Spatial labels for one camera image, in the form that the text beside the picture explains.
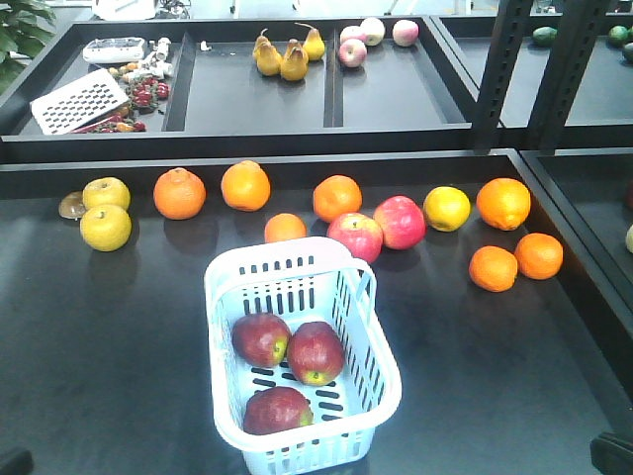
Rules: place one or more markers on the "green avocado rear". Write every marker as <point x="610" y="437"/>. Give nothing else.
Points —
<point x="544" y="37"/>

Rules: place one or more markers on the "pink red apple left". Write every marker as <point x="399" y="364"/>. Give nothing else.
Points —
<point x="360" y="234"/>

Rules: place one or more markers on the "orange back middle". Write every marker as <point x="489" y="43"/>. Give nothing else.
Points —
<point x="245" y="186"/>

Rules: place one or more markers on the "black wooden produce stand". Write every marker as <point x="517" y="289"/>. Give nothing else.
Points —
<point x="104" y="359"/>

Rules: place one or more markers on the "white perforated tray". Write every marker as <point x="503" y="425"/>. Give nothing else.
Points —
<point x="75" y="104"/>

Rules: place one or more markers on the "pink red apple right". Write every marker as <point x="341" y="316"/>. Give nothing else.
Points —
<point x="401" y="221"/>

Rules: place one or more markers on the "yellow citrus back left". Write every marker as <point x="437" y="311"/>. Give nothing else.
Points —
<point x="106" y="190"/>

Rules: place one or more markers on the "pink apple rear front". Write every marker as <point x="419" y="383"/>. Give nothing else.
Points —
<point x="352" y="53"/>

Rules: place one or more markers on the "dark red apple back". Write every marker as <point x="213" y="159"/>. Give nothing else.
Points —
<point x="276" y="409"/>

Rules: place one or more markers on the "brown pear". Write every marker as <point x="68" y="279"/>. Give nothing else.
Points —
<point x="267" y="58"/>
<point x="313" y="44"/>
<point x="294" y="65"/>

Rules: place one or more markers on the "brown pear right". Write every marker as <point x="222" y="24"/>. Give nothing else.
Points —
<point x="313" y="44"/>

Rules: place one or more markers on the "yellow citrus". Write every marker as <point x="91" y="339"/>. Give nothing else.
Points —
<point x="106" y="227"/>
<point x="106" y="190"/>

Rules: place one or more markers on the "pale apple rear middle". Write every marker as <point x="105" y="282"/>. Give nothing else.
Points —
<point x="374" y="31"/>

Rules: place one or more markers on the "pink apple rear right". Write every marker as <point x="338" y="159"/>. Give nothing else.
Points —
<point x="405" y="32"/>

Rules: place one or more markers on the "green potted plant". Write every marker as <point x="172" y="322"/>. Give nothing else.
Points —
<point x="26" y="28"/>

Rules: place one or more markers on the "dark red apple front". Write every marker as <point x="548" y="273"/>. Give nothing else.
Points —
<point x="315" y="354"/>

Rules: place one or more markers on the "brown pear middle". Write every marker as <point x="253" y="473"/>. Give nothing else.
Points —
<point x="294" y="65"/>

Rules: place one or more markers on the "black upright post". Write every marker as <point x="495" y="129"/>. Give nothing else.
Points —
<point x="568" y="59"/>
<point x="508" y="31"/>

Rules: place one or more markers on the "dark red apple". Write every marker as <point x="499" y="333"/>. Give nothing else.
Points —
<point x="261" y="339"/>
<point x="315" y="354"/>
<point x="276" y="409"/>

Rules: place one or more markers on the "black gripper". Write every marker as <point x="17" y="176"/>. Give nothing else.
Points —
<point x="611" y="454"/>

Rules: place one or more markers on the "small orange lower left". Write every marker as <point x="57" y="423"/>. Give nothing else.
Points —
<point x="493" y="268"/>

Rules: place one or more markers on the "brown mushroom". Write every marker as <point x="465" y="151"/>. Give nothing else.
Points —
<point x="71" y="206"/>

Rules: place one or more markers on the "orange back left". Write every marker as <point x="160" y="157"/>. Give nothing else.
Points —
<point x="179" y="194"/>

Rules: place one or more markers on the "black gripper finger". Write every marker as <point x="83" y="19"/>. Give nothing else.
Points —
<point x="16" y="461"/>

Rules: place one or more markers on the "yellow citrus front left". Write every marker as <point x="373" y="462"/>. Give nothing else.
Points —
<point x="106" y="227"/>

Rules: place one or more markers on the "black rear produce stand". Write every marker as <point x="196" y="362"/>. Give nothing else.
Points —
<point x="400" y="99"/>

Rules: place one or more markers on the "black upright post left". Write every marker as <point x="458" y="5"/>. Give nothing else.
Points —
<point x="508" y="31"/>

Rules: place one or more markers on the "light blue plastic basket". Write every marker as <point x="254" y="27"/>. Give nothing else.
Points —
<point x="311" y="279"/>

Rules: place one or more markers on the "orange behind pink apples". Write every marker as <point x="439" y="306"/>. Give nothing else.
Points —
<point x="336" y="195"/>

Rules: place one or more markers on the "large orange right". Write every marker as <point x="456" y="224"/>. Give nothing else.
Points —
<point x="504" y="203"/>

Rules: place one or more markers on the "black upright post right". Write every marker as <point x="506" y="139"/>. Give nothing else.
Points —
<point x="568" y="59"/>

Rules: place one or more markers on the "small orange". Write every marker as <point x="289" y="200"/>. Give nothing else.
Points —
<point x="539" y="256"/>
<point x="493" y="268"/>
<point x="284" y="226"/>

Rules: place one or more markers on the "small orange lower right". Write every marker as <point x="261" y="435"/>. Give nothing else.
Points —
<point x="539" y="256"/>

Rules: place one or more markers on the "brown pear left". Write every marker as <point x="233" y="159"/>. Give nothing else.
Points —
<point x="267" y="58"/>

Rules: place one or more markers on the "small orange middle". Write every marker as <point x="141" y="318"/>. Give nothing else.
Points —
<point x="284" y="226"/>

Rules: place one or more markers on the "pink red apple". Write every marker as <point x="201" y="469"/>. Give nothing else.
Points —
<point x="401" y="221"/>
<point x="360" y="234"/>

